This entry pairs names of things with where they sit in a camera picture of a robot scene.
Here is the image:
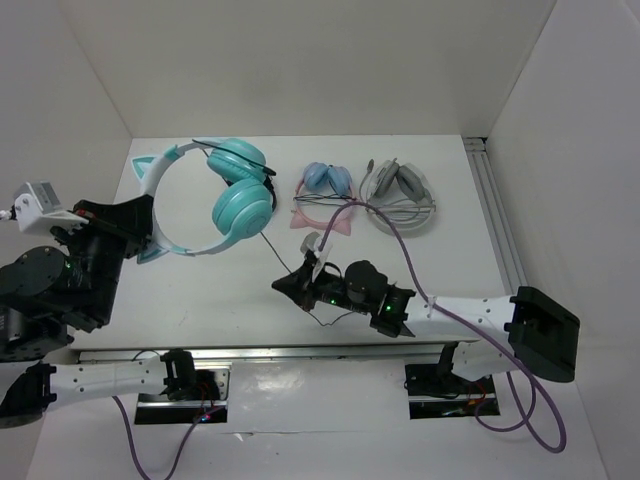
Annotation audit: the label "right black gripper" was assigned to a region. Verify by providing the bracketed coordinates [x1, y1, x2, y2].
[272, 260, 371, 314]

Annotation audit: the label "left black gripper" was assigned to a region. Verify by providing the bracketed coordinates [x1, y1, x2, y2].
[58, 192, 157, 325]

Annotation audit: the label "thin black headphone cable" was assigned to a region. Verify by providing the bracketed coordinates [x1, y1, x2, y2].
[192, 139, 351, 329]

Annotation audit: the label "teal cat-ear headphones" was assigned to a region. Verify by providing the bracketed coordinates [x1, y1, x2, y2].
[131, 137, 276, 264]

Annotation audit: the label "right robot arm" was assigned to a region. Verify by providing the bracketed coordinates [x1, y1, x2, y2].
[271, 257, 580, 392]

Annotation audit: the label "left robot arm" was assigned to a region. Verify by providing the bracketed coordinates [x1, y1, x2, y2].
[1, 194, 198, 428]

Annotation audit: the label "pink blue cat-ear headphones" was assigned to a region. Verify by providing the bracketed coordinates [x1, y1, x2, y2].
[289, 162, 356, 236]

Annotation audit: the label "black on-ear headphones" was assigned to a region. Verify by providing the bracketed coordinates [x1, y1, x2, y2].
[264, 175, 278, 213]

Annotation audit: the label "white grey headset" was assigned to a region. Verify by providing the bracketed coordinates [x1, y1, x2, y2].
[358, 158, 437, 237]

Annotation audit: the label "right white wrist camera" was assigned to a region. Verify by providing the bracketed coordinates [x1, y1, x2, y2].
[300, 231, 332, 282]

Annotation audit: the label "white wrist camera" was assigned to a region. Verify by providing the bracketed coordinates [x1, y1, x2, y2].
[300, 231, 332, 282]
[13, 181, 89, 236]

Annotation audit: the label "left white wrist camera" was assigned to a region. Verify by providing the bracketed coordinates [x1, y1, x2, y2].
[13, 181, 89, 236]

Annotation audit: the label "aluminium front rail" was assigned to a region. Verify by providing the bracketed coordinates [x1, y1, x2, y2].
[77, 339, 466, 364]

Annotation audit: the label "aluminium side rail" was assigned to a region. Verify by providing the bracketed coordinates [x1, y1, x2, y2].
[462, 137, 528, 294]

